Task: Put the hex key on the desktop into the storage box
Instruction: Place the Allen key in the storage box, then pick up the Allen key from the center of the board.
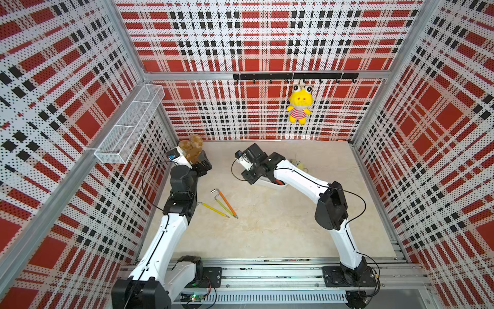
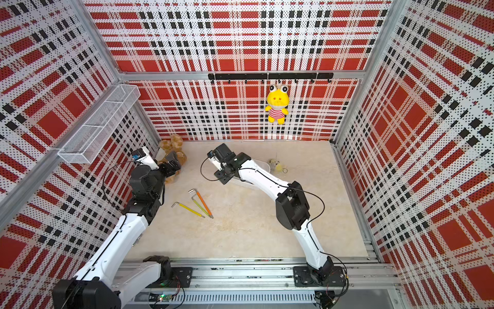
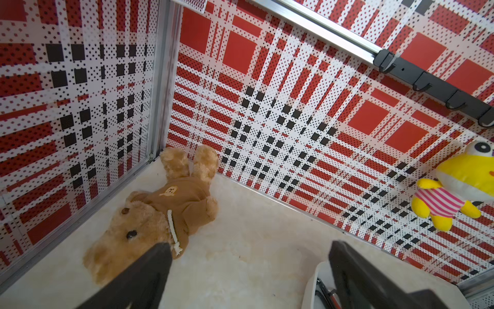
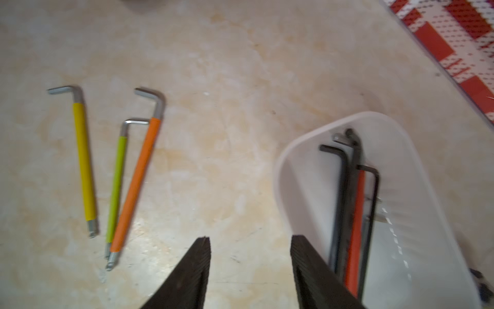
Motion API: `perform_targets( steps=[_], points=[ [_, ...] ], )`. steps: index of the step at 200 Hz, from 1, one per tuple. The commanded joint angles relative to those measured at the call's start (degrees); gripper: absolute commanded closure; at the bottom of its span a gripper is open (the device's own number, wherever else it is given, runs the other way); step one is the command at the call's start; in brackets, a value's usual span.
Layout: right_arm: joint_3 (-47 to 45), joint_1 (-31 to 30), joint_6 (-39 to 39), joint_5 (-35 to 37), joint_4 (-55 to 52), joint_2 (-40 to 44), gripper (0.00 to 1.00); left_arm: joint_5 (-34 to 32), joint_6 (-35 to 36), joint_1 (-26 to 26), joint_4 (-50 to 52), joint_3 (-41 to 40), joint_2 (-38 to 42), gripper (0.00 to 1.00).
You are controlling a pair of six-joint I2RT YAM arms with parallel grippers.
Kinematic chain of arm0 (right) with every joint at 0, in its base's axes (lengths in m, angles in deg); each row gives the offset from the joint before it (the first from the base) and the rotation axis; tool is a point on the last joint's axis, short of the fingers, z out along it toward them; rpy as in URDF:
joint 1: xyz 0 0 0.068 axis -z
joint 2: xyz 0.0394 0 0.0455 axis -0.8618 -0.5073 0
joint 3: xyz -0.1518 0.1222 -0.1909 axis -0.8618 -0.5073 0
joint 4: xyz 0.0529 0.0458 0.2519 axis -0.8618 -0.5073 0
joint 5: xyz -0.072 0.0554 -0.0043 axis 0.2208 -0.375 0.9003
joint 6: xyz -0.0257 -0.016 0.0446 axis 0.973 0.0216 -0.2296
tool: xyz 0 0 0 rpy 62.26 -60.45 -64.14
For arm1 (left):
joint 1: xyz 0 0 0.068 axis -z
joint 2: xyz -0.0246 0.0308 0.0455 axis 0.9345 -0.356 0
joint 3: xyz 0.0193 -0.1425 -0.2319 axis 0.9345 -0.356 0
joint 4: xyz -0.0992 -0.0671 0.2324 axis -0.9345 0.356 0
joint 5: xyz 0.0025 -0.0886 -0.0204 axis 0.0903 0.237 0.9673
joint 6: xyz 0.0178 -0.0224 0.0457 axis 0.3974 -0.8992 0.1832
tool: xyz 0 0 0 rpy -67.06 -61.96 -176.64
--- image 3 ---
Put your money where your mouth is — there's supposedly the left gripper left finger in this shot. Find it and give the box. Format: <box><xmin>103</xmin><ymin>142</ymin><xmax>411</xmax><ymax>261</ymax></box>
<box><xmin>78</xmin><ymin>243</ymin><xmax>172</xmax><ymax>308</ymax></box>

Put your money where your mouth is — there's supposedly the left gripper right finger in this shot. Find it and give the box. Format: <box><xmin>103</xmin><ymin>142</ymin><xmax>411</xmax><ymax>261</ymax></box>
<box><xmin>329</xmin><ymin>241</ymin><xmax>446</xmax><ymax>309</ymax></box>

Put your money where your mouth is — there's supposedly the red hex key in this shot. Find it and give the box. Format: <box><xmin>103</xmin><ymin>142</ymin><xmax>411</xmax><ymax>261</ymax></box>
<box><xmin>329</xmin><ymin>292</ymin><xmax>341</xmax><ymax>309</ymax></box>

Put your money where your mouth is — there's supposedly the black medium hex key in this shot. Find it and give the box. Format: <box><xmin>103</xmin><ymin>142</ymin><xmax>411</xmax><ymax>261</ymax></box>
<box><xmin>315</xmin><ymin>278</ymin><xmax>336</xmax><ymax>309</ymax></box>

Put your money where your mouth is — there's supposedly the white plastic storage box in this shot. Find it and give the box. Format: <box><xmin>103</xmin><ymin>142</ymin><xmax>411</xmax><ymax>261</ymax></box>
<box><xmin>302</xmin><ymin>261</ymin><xmax>340</xmax><ymax>308</ymax></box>

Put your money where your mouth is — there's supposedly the brown teddy bear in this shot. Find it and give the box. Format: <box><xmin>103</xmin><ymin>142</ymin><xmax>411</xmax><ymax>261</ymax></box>
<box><xmin>83</xmin><ymin>145</ymin><xmax>219</xmax><ymax>286</ymax></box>

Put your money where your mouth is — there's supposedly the yellow frog plush toy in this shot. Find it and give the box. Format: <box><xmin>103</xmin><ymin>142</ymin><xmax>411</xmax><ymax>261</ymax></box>
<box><xmin>411</xmin><ymin>140</ymin><xmax>493</xmax><ymax>232</ymax></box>

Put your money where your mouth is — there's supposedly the black hook rail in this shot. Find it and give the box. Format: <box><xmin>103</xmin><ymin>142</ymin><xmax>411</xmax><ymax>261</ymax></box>
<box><xmin>373</xmin><ymin>49</ymin><xmax>493</xmax><ymax>129</ymax></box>

